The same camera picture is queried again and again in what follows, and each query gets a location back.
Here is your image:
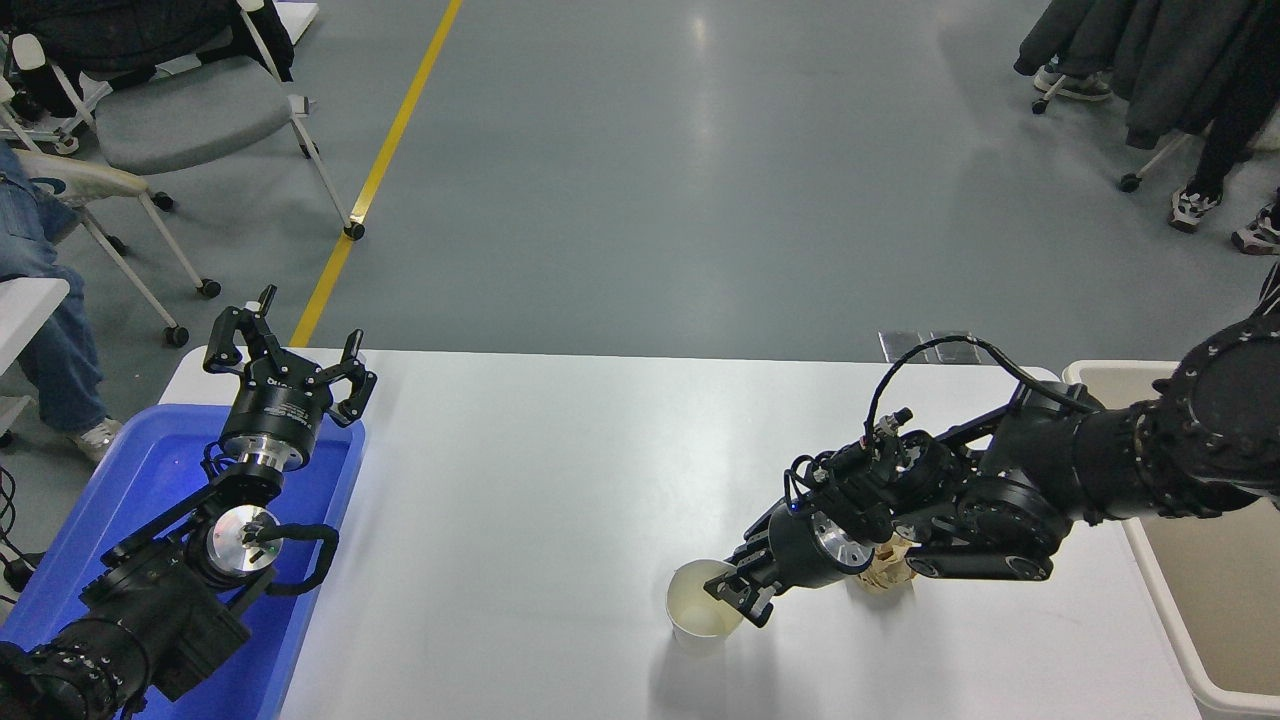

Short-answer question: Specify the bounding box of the person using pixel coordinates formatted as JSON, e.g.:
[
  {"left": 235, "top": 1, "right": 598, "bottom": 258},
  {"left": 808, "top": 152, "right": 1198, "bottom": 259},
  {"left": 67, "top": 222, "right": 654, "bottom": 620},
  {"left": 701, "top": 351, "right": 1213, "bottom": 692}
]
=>
[
  {"left": 1015, "top": 0, "right": 1136, "bottom": 102},
  {"left": 1232, "top": 190, "right": 1280, "bottom": 323},
  {"left": 1110, "top": 0, "right": 1280, "bottom": 234},
  {"left": 0, "top": 140, "right": 126, "bottom": 464}
]

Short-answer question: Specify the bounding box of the white frame wheeled chair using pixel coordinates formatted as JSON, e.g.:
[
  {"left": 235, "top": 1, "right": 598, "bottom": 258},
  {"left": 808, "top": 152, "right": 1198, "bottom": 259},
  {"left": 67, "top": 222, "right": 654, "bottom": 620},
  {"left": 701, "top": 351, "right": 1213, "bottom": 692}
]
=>
[{"left": 0, "top": 30, "right": 113, "bottom": 157}]

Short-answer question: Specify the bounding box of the black cable with adapter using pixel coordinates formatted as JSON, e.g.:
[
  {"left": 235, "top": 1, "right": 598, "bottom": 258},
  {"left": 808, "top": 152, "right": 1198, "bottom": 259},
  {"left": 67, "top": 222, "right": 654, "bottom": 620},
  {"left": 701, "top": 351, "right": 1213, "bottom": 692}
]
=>
[{"left": 0, "top": 465, "right": 47, "bottom": 593}]

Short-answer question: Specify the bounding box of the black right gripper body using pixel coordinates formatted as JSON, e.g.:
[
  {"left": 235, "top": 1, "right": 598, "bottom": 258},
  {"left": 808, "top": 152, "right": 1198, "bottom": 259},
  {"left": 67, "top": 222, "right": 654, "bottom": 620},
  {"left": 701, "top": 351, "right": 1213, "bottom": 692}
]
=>
[{"left": 765, "top": 503, "right": 846, "bottom": 591}]

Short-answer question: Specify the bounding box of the white paper cup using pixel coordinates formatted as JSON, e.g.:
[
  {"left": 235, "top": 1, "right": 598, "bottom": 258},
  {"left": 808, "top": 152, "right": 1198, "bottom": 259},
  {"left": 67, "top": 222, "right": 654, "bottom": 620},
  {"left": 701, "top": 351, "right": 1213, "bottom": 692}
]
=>
[{"left": 666, "top": 558, "right": 746, "bottom": 656}]

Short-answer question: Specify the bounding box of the black jacket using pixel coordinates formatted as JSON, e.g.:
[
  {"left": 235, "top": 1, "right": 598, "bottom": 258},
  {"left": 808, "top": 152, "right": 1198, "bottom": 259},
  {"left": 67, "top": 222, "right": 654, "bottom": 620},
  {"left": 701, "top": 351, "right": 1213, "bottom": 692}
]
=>
[{"left": 0, "top": 0, "right": 296, "bottom": 93}]

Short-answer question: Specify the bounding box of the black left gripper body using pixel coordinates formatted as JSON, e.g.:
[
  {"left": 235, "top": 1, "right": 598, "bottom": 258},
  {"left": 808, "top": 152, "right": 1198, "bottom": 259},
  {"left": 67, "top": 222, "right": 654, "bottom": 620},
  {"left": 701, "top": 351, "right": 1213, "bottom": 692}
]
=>
[{"left": 218, "top": 360, "right": 334, "bottom": 456}]

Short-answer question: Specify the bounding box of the crumpled tan paper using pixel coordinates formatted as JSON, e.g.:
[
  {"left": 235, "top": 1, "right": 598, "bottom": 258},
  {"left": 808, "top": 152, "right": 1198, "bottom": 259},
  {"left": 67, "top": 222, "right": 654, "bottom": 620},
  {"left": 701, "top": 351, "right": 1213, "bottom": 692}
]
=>
[{"left": 853, "top": 533, "right": 917, "bottom": 597}]

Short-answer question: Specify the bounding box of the grey seat wheeled chair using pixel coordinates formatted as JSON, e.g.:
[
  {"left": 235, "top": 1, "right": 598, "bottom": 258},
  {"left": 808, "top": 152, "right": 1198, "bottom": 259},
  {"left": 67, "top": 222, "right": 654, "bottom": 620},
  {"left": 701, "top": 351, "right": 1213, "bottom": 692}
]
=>
[{"left": 75, "top": 0, "right": 367, "bottom": 242}]

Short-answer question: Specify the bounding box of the white side desk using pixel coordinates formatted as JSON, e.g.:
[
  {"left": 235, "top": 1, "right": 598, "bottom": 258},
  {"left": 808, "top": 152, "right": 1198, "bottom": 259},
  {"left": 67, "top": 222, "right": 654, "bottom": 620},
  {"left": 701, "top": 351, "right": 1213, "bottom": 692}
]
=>
[{"left": 0, "top": 277, "right": 72, "bottom": 441}]

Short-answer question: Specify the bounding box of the large pale plastic bin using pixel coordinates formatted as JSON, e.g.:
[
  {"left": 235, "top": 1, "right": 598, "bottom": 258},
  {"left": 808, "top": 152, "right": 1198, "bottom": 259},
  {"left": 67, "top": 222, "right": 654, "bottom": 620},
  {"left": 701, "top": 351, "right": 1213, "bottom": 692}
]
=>
[{"left": 1062, "top": 360, "right": 1280, "bottom": 720}]

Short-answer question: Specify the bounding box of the blue plastic tray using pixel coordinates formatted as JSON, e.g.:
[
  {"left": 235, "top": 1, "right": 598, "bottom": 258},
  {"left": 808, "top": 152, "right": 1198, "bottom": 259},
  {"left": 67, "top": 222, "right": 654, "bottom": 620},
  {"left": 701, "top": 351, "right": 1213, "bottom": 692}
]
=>
[{"left": 0, "top": 403, "right": 367, "bottom": 720}]

